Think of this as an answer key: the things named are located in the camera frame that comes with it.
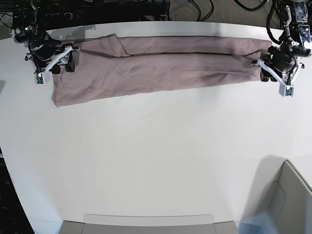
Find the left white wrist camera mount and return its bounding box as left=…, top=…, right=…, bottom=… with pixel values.
left=252, top=59, right=305, bottom=97

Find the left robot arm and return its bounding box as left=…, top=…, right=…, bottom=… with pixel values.
left=261, top=0, right=312, bottom=85

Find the pink T-shirt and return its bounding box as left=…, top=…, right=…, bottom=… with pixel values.
left=52, top=34, right=272, bottom=107

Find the blue object corner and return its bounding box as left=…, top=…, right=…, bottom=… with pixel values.
left=236, top=212, right=278, bottom=234

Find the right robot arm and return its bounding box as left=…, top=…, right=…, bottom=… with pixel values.
left=12, top=0, right=78, bottom=76

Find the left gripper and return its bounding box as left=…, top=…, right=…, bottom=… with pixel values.
left=260, top=46, right=304, bottom=82

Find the grey bin right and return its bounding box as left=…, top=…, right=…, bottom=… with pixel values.
left=256, top=161, right=312, bottom=234

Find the grey tray front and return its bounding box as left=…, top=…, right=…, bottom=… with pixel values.
left=59, top=214, right=238, bottom=234

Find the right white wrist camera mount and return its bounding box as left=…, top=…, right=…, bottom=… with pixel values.
left=32, top=43, right=80, bottom=85

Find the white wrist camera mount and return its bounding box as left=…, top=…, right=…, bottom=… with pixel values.
left=32, top=43, right=80, bottom=85
left=252, top=59, right=305, bottom=97

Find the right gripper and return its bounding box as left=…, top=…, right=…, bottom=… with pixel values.
left=25, top=40, right=76, bottom=75

